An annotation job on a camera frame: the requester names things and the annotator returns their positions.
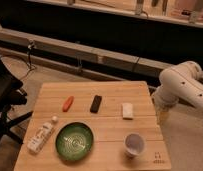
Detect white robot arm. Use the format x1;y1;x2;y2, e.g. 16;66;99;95
151;61;203;124

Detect green ceramic bowl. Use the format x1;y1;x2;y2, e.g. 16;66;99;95
55;122;94;162

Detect white rectangular sponge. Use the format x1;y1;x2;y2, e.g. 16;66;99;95
122;103;133;119

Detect black rectangular block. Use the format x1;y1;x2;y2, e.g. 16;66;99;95
90;95;102;113

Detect orange carrot toy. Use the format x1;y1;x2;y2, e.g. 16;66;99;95
62;96;74;112

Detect white plastic bottle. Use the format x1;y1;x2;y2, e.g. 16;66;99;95
27;116;58;154

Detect black office chair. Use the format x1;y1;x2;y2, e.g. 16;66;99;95
0;58;32;144

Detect black cable on floor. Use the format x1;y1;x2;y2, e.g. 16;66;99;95
18;39;39;81

